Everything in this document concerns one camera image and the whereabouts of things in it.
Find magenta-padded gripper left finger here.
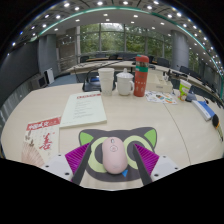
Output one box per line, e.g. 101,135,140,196
41,143,92,185

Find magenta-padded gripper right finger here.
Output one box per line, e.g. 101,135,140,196
132,143,183,186

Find pink computer mouse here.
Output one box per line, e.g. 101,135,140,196
101,136,129,175

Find black cat-face mouse pad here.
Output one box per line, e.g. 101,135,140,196
78,126,158,183

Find red and white magazine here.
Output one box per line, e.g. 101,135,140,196
21,115,62,168

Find pale green printed document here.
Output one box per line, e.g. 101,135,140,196
59,91,108,129

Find colourful printed leaflet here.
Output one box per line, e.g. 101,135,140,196
144,90,178,106

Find white and blue book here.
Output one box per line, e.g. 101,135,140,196
191,99,213,122

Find black gooseneck microphone console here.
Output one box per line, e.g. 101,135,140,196
185,92,198,103
82,59,118,93

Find white cardboard box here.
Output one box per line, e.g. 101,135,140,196
145,71,174,94

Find white lidded mug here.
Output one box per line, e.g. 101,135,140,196
116,68,135,97

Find green printed paper cup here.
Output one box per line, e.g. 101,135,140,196
178,78,192,102

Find red bottle with green band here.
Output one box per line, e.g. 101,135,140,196
133,54,150,98

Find plain white paper cup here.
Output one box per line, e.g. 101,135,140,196
97,67,115,97

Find blue folder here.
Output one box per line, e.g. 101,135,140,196
199,100,216,118

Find grey cabinet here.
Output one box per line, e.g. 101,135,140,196
31,73,48,90

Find white floor appliance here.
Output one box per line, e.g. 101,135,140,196
44,67,55,85

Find dark conference chairs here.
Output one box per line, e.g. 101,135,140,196
79,53,224,98

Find ceiling lights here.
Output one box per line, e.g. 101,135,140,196
11,0,224,78

